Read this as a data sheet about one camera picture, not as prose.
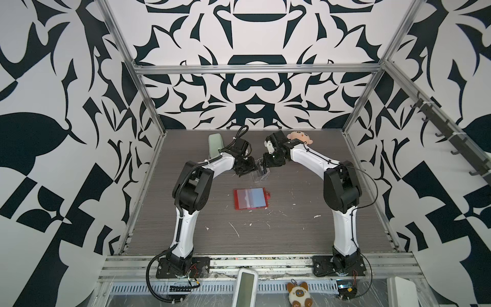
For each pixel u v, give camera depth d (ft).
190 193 1.83
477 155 1.75
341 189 1.78
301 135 3.55
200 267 2.43
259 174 3.25
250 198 3.01
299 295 2.17
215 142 3.64
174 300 2.21
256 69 3.00
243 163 2.82
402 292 2.18
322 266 2.43
